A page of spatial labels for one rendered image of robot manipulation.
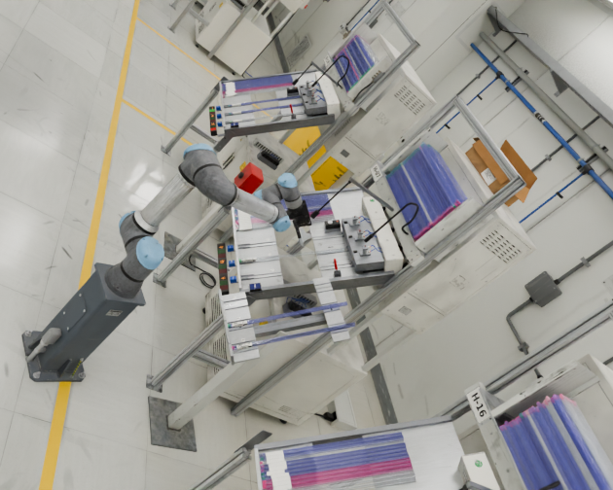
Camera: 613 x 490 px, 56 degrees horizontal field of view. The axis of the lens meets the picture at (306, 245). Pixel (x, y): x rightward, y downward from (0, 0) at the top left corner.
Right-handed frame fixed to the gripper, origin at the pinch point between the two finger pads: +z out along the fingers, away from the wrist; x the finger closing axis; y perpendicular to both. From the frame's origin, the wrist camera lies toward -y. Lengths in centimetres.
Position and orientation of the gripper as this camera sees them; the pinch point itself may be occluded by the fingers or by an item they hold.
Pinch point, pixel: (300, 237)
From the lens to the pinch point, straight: 271.8
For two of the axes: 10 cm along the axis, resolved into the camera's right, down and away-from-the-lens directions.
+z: 2.2, 7.2, 6.6
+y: 9.6, -2.7, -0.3
